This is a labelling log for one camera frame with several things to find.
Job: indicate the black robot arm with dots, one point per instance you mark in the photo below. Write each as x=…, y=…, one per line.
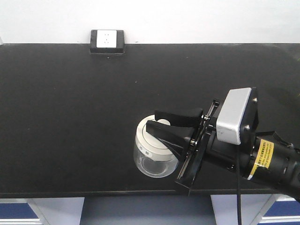
x=274, y=162

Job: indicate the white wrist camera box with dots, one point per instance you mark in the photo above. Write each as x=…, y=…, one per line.
x=231, y=115

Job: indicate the glass jar with white lid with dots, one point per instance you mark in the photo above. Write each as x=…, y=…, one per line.
x=151, y=156

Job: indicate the black white power socket box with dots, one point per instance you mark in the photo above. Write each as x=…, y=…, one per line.
x=107, y=42

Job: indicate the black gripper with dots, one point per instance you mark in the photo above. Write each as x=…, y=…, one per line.
x=177, y=136

